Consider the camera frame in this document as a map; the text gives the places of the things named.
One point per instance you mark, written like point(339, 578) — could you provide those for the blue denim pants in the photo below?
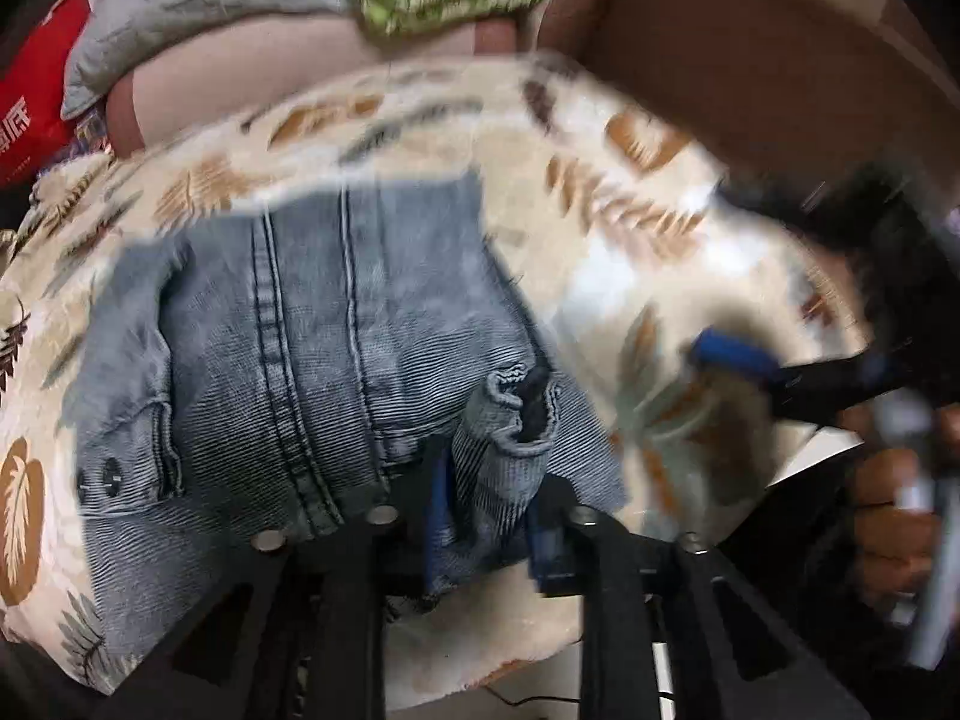
point(300, 360)

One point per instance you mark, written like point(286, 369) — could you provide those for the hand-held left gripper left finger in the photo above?
point(436, 517)

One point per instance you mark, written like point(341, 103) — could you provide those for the grey quilted pillow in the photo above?
point(187, 7)

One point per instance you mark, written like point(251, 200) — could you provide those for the red paper bag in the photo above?
point(37, 90)

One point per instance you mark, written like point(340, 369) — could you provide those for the leaf printed blanket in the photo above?
point(637, 187)

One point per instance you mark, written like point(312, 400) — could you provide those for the person's right hand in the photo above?
point(892, 532)

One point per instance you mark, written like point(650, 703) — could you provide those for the colourful small packet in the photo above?
point(88, 131)

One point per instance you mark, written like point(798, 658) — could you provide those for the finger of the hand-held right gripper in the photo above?
point(735, 356)
point(780, 210)

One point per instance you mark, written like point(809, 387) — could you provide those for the brown cardboard box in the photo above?
point(750, 75)

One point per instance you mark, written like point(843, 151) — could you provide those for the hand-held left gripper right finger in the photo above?
point(544, 547)

